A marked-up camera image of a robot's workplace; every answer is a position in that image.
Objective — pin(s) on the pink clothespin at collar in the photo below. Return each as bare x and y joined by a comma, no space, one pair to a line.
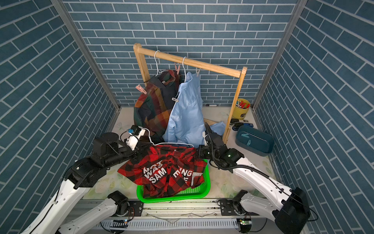
177,68

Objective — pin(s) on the wooden clothes rack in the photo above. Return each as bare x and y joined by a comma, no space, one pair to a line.
141,52

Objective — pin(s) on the teal storage box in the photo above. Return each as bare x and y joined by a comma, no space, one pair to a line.
261,144

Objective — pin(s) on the dark multicolour plaid shirt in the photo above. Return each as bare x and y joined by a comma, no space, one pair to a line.
152,110

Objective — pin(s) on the pink clothespin on sleeve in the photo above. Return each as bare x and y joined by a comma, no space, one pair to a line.
141,89

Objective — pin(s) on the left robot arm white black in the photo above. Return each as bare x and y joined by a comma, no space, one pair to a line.
108,151

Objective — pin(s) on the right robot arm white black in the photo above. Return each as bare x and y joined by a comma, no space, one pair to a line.
287,207

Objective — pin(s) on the blue black stapler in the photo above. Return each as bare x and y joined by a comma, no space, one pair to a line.
237,125

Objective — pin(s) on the yellow pen cup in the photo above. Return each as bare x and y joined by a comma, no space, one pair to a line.
241,108

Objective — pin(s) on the light blue shirt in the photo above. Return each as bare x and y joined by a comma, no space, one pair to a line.
186,122

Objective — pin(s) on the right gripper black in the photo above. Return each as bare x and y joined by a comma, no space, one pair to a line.
200,153

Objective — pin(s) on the green plastic basket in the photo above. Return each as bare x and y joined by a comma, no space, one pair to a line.
201,190

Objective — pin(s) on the white wire hanger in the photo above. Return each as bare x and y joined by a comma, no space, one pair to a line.
165,143
158,71
183,65

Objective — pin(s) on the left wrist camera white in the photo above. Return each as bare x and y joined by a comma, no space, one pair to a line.
135,133

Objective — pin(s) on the red black plaid shirt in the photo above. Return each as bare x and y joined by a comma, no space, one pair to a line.
159,152

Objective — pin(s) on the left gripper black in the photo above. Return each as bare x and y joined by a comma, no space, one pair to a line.
139,151

